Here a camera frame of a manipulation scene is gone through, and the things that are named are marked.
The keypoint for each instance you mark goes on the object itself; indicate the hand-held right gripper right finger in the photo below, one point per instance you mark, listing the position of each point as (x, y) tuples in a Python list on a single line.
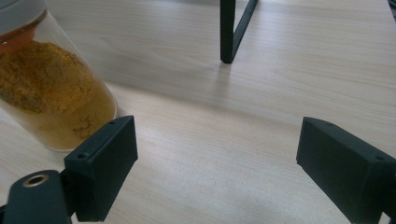
[(345, 165)]

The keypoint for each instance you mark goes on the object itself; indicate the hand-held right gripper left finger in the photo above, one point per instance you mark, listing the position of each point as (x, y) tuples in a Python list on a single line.
[(102, 161)]

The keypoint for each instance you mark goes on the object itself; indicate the white-lidded jar of orange powder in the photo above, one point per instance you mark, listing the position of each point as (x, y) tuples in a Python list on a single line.
[(46, 81)]

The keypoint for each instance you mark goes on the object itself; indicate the black metal shelf rack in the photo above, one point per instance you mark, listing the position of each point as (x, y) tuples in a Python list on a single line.
[(227, 31)]

